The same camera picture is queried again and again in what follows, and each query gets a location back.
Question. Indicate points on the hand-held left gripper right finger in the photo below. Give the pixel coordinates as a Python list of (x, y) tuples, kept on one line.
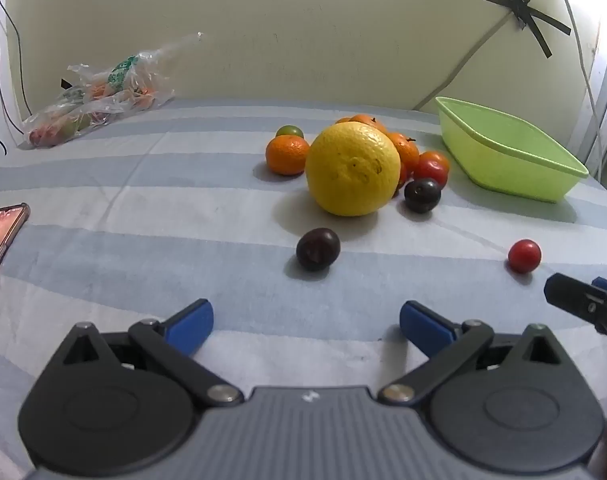
[(426, 327)]

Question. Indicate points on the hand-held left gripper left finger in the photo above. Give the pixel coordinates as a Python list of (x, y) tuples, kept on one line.
[(191, 324)]

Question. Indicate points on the small red cherry tomato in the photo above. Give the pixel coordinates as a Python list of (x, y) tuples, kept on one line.
[(524, 256)]

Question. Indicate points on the dark purple plum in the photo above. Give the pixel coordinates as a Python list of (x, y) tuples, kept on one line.
[(318, 249), (422, 195)]

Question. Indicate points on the green plastic basin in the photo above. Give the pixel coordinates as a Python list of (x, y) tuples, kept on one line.
[(513, 160)]

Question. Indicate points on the large yellow citrus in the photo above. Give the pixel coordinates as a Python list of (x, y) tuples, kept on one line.
[(353, 170)]

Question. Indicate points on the orange mandarin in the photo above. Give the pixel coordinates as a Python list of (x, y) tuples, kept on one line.
[(287, 156), (406, 152), (363, 120)]

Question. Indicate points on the green mandarin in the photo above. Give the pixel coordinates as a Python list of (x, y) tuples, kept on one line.
[(289, 131)]

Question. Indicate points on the striped bed sheet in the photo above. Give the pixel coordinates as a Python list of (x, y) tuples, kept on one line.
[(133, 240)]

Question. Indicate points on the smartphone in clear case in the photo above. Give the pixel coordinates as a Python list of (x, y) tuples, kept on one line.
[(0, 240)]

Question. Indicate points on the clear plastic bag of produce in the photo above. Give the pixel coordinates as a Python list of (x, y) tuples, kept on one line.
[(98, 100)]

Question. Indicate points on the black tape cross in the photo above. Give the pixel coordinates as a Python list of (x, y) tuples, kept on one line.
[(526, 12)]

